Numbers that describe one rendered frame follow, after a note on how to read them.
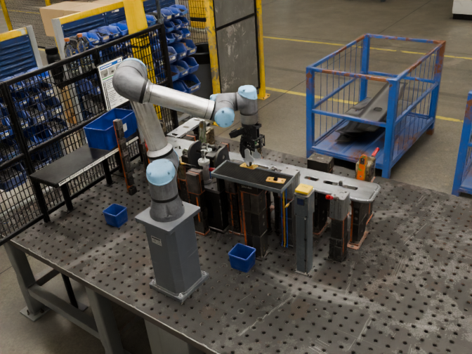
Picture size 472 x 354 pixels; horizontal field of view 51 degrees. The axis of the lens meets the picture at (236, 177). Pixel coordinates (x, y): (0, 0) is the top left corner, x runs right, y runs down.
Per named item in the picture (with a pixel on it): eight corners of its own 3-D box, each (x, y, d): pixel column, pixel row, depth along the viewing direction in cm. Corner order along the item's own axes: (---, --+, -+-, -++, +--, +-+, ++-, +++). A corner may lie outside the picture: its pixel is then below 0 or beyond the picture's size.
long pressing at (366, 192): (384, 183, 243) (384, 180, 243) (369, 206, 227) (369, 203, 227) (166, 136, 311) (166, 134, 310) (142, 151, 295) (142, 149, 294)
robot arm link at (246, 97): (235, 85, 206) (256, 83, 206) (237, 109, 211) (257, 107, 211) (236, 91, 199) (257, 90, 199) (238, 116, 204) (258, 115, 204)
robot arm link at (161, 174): (148, 201, 205) (142, 173, 199) (152, 185, 217) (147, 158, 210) (177, 199, 205) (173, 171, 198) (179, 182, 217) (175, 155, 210)
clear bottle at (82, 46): (94, 65, 302) (87, 32, 292) (86, 69, 298) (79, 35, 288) (87, 64, 305) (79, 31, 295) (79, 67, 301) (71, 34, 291)
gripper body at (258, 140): (254, 153, 210) (252, 128, 204) (239, 148, 216) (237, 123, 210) (265, 147, 215) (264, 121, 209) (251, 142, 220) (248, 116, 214)
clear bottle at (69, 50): (82, 70, 295) (74, 36, 285) (74, 74, 290) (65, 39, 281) (74, 69, 298) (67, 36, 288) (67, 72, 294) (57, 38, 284)
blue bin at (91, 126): (139, 129, 313) (135, 110, 306) (109, 150, 289) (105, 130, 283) (117, 126, 319) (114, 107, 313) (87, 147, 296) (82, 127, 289)
